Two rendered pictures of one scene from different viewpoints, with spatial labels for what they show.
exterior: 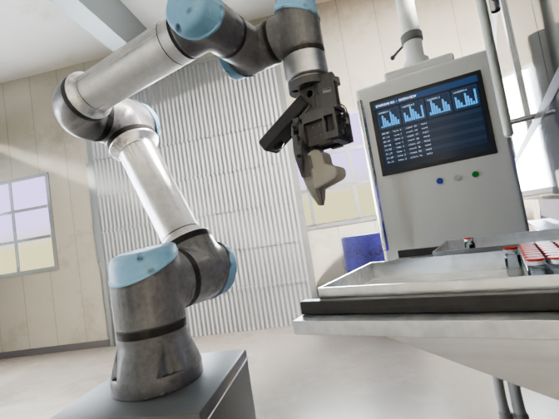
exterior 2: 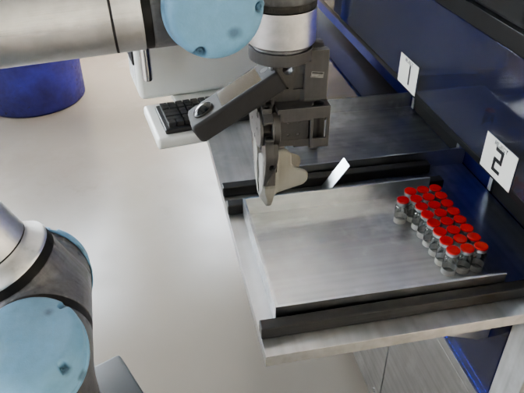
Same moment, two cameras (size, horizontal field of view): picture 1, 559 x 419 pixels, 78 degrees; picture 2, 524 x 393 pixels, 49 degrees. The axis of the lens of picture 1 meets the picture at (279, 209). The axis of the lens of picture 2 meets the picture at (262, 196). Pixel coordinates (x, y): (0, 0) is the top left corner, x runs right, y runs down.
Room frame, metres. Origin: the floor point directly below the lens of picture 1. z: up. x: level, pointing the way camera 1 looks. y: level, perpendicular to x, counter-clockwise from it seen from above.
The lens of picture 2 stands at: (0.15, 0.35, 1.48)
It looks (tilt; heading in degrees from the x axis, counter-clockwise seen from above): 35 degrees down; 317
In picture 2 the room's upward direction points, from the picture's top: straight up
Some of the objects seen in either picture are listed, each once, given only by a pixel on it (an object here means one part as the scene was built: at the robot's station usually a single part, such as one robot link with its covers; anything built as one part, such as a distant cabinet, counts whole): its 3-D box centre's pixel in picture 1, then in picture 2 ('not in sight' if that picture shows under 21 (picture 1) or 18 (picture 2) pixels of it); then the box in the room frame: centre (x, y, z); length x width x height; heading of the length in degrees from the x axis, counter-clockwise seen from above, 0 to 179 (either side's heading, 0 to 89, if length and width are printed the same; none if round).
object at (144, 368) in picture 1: (155, 350); not in sight; (0.62, 0.25, 0.84); 0.15 x 0.15 x 0.10
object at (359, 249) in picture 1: (378, 278); (16, 20); (3.37, -0.84, 0.45); 0.60 x 0.60 x 0.90
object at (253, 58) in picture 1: (246, 49); not in sight; (0.62, 0.01, 1.35); 0.11 x 0.11 x 0.08; 61
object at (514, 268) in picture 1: (512, 261); (401, 210); (0.57, -0.36, 0.90); 0.02 x 0.02 x 0.05
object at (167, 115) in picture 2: not in sight; (236, 105); (1.19, -0.53, 0.82); 0.40 x 0.14 x 0.02; 66
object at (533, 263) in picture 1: (532, 265); (428, 228); (0.51, -0.35, 0.90); 0.18 x 0.02 x 0.05; 148
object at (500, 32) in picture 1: (510, 71); not in sight; (1.37, -1.00, 1.51); 0.49 x 0.01 x 0.59; 148
